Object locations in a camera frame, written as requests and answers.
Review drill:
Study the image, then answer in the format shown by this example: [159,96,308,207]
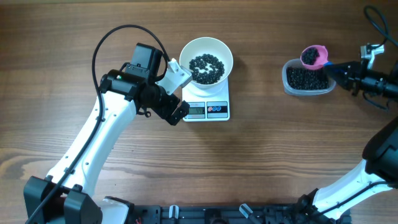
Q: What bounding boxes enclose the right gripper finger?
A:
[323,68,352,90]
[323,61,361,72]

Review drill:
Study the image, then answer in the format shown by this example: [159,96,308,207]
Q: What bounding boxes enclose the pink scoop blue handle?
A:
[300,45,330,70]

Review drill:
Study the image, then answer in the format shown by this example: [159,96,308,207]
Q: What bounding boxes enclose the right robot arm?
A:
[294,60,397,223]

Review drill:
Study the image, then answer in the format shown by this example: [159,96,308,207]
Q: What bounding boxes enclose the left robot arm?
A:
[24,44,192,223]

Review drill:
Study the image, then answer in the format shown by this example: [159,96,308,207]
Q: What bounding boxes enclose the white digital kitchen scale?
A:
[182,79,230,122]

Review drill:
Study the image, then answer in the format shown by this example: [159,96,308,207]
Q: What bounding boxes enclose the black beans in scoop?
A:
[301,47,320,65]

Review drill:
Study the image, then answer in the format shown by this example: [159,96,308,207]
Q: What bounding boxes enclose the black beans in bowl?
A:
[189,54,225,85]

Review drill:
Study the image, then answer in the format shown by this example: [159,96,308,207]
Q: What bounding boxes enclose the white bowl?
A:
[179,37,234,88]

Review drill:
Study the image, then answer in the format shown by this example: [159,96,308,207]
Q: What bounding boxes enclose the clear plastic container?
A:
[282,58,336,96]

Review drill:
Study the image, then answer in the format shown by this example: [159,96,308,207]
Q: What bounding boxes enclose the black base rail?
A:
[127,203,352,224]

